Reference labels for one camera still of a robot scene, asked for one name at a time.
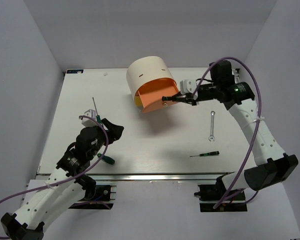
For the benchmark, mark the cream drawer cabinet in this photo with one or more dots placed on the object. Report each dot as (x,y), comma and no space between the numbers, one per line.
(144,70)

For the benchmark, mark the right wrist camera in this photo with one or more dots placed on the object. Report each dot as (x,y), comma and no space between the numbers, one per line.
(187,86)

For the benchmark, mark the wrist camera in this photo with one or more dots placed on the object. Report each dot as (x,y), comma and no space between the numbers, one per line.
(187,86)
(91,118)

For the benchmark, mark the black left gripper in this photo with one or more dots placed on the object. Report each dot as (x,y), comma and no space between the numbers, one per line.
(114,131)

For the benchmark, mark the black green precision screwdriver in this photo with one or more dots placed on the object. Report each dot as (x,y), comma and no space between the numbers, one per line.
(207,154)

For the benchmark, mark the orange drawer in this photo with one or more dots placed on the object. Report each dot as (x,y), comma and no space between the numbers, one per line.
(148,97)

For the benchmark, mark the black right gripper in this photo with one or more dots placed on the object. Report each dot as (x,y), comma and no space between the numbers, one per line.
(181,99)

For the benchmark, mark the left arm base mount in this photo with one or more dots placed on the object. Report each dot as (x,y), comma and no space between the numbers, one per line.
(102,198)

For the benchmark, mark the silver open-end wrench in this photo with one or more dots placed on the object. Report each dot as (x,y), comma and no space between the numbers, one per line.
(211,137)

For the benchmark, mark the large green-handled screwdriver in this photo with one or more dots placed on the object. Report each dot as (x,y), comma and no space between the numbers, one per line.
(106,159)

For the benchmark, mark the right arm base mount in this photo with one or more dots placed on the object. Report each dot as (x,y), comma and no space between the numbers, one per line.
(208,196)

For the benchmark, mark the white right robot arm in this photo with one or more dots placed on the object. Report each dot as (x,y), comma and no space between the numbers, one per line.
(266,163)

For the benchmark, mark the aluminium table rail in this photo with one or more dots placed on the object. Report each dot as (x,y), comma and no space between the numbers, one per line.
(155,177)

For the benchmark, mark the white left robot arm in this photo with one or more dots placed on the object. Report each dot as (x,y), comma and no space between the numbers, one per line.
(66,185)

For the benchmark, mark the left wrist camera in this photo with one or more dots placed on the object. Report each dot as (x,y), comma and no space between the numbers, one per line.
(91,118)

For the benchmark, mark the long green screwdriver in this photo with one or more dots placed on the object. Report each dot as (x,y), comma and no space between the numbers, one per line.
(96,108)

